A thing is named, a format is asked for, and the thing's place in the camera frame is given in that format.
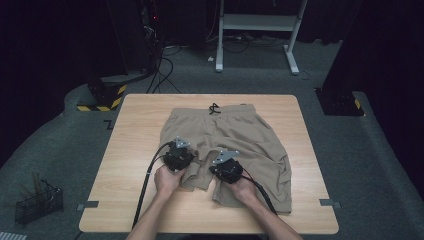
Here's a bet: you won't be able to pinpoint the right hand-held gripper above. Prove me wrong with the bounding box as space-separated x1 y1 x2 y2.
208 148 245 185

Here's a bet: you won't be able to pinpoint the grey tape strip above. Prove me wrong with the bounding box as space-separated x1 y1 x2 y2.
76 200 100 212
318 198 342 210

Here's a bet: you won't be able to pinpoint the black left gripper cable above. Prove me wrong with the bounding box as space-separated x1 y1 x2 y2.
131 141 176 230

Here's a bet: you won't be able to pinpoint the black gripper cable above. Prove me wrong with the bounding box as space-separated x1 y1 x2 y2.
240 167 279 216
131 141 176 230

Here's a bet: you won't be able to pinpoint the khaki shorts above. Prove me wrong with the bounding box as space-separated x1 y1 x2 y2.
158 103 294 215

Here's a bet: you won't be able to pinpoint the person's left hand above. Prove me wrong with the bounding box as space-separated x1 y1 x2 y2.
153 164 188 200

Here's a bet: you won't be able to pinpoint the white metal stand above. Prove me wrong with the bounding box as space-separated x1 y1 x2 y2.
214 0 309 76

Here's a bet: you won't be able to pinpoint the black yellow striped stand base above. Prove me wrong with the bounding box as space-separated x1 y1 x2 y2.
76 74 129 113

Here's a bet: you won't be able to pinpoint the person's right hand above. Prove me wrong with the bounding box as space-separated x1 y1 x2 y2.
222 175 260 207

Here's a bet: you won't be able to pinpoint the black wire basket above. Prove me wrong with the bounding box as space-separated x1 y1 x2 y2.
14 172 65 226

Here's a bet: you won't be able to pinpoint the black floor cables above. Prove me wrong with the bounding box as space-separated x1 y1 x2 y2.
145 45 183 95

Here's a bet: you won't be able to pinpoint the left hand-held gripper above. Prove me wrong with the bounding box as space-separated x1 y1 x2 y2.
162 135 197 173

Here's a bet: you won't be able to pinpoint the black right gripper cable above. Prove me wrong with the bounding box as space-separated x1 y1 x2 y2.
240 167 279 216

